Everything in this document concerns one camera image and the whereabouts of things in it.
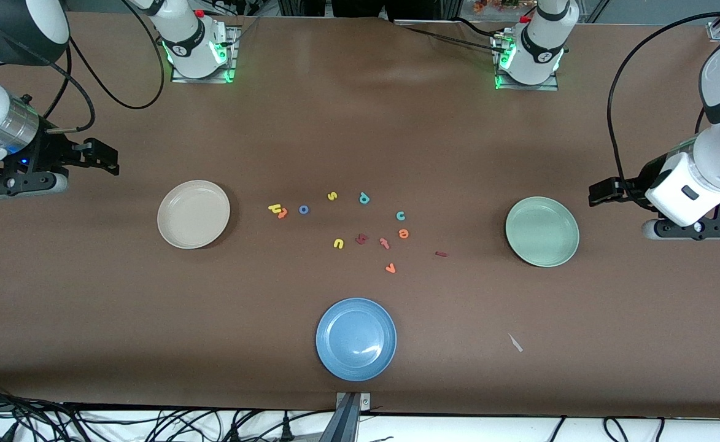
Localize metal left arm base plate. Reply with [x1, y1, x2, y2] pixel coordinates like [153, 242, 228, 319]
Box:
[490, 31, 560, 92]

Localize orange dried flowers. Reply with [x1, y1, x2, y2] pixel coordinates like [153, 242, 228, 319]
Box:
[473, 0, 520, 14]

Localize blue round plate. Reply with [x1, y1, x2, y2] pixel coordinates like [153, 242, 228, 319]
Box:
[315, 298, 398, 382]

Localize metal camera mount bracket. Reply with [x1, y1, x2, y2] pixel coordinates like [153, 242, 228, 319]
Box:
[320, 392, 372, 442]

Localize pale green round plate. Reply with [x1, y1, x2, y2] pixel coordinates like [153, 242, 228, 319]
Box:
[505, 196, 581, 268]

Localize black cable on table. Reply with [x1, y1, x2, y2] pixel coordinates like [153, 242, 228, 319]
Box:
[397, 17, 508, 56]

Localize beige brown round plate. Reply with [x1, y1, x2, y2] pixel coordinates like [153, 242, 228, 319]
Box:
[157, 179, 231, 250]

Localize brown table cover mat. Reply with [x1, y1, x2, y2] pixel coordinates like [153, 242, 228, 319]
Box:
[0, 11, 720, 419]

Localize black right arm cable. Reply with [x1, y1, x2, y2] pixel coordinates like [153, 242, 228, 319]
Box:
[41, 0, 166, 133]

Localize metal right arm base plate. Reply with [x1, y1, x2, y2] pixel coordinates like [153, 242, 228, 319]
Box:
[171, 25, 241, 84]

